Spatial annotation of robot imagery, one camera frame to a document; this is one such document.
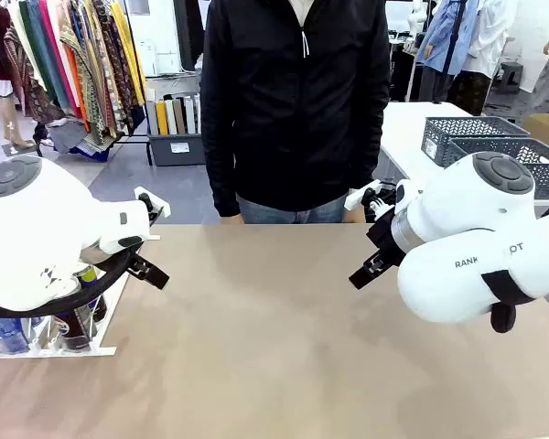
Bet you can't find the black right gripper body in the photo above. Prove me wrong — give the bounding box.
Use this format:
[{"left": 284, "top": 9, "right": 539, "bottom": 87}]
[{"left": 365, "top": 208, "right": 408, "bottom": 267}]

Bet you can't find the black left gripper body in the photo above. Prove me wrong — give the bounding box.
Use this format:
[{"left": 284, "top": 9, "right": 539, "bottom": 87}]
[{"left": 99, "top": 235, "right": 144, "bottom": 269}]

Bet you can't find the blue Pepsi can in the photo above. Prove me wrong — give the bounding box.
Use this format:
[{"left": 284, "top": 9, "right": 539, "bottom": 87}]
[{"left": 0, "top": 315, "right": 31, "bottom": 356}]

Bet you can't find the person's left forearm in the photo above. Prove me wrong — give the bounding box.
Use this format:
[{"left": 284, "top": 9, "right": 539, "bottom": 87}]
[{"left": 347, "top": 132, "right": 391, "bottom": 193}]

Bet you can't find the person's right forearm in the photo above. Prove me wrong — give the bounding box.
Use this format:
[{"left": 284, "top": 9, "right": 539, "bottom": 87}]
[{"left": 204, "top": 136, "right": 242, "bottom": 219}]

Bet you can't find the white side table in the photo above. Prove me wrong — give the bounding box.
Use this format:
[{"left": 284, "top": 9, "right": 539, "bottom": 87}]
[{"left": 379, "top": 101, "right": 549, "bottom": 207}]

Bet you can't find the grey storage bin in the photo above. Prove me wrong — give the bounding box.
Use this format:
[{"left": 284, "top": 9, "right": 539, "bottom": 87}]
[{"left": 146, "top": 132, "right": 207, "bottom": 167}]

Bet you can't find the grey cloth pile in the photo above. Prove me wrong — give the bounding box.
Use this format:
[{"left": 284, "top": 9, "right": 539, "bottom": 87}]
[{"left": 48, "top": 119, "right": 113, "bottom": 162}]

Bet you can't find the grey fabric roll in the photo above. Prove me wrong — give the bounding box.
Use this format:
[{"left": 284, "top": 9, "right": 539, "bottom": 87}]
[{"left": 145, "top": 101, "right": 159, "bottom": 136}]

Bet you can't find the brown fabric roll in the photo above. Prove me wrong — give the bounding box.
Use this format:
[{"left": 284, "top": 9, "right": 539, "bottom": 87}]
[{"left": 172, "top": 98, "right": 187, "bottom": 135}]

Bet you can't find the person in black jacket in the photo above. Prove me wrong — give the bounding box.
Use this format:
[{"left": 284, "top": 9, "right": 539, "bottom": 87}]
[{"left": 199, "top": 0, "right": 392, "bottom": 225}]

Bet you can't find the black equipment desk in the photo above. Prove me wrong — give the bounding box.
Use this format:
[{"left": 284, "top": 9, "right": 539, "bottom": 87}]
[{"left": 388, "top": 27, "right": 425, "bottom": 102}]

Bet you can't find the orange hanging cloth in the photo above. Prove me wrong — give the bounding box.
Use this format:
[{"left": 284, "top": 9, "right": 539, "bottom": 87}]
[{"left": 63, "top": 54, "right": 92, "bottom": 134}]

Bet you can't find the brown patterned hanging cloth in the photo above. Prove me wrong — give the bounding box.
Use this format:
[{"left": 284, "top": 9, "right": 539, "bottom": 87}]
[{"left": 91, "top": 0, "right": 136, "bottom": 134}]

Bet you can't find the cream zigzag hanging cloth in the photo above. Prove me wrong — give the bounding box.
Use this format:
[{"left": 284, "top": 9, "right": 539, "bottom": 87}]
[{"left": 59, "top": 17, "right": 109, "bottom": 138}]

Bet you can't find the white appliance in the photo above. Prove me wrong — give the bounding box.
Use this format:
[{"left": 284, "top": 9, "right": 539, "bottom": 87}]
[{"left": 136, "top": 39, "right": 180, "bottom": 78}]

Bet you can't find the yellow hanging cloth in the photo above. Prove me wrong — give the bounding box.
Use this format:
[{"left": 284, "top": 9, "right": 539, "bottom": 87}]
[{"left": 109, "top": 2, "right": 146, "bottom": 107}]

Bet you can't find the mannequin in blue shirt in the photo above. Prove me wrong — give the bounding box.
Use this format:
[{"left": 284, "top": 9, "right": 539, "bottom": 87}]
[{"left": 414, "top": 0, "right": 479, "bottom": 104}]

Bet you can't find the grey plastic stool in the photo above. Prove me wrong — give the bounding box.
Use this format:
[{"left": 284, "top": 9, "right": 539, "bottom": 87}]
[{"left": 498, "top": 61, "right": 525, "bottom": 95}]

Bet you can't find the pink hanging cloth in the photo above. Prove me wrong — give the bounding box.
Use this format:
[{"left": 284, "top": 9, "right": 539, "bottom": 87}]
[{"left": 38, "top": 0, "right": 81, "bottom": 118}]

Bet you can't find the teal hanging cloth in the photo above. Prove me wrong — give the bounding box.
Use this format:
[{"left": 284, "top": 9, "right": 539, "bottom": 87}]
[{"left": 25, "top": 0, "right": 70, "bottom": 109}]

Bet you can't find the bare white mannequin torso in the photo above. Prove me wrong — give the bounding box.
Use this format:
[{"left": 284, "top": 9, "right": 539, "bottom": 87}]
[{"left": 406, "top": 0, "right": 429, "bottom": 37}]

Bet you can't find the mannequin in white shirt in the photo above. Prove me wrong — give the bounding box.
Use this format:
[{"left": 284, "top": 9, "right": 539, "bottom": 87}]
[{"left": 447, "top": 0, "right": 518, "bottom": 116}]

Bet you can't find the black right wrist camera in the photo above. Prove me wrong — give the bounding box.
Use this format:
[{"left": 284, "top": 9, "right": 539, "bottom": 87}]
[{"left": 361, "top": 187, "right": 396, "bottom": 220}]

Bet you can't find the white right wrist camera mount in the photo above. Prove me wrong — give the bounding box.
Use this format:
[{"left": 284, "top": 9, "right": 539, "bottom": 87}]
[{"left": 344, "top": 179, "right": 383, "bottom": 211}]

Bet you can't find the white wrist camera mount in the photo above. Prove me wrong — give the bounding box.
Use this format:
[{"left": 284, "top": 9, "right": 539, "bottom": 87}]
[
  {"left": 344, "top": 179, "right": 383, "bottom": 211},
  {"left": 134, "top": 186, "right": 171, "bottom": 219}
]

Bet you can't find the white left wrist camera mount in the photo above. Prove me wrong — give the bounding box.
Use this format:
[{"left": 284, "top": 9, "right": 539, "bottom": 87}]
[{"left": 134, "top": 186, "right": 171, "bottom": 219}]

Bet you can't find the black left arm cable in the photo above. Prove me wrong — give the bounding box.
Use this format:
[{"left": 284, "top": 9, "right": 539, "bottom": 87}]
[{"left": 0, "top": 244, "right": 141, "bottom": 320}]

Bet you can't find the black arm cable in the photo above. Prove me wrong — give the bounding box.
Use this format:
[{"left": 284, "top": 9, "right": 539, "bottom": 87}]
[
  {"left": 0, "top": 244, "right": 141, "bottom": 320},
  {"left": 480, "top": 270, "right": 537, "bottom": 334}
]

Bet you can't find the black clothes rack frame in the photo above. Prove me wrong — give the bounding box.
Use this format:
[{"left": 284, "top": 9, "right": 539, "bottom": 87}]
[{"left": 34, "top": 0, "right": 155, "bottom": 166}]

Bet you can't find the white wire can dispenser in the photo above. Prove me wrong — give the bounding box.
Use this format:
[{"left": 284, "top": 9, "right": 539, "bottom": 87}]
[{"left": 0, "top": 223, "right": 162, "bottom": 359}]

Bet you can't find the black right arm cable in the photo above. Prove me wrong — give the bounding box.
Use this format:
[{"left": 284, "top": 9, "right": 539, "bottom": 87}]
[{"left": 480, "top": 270, "right": 537, "bottom": 334}]

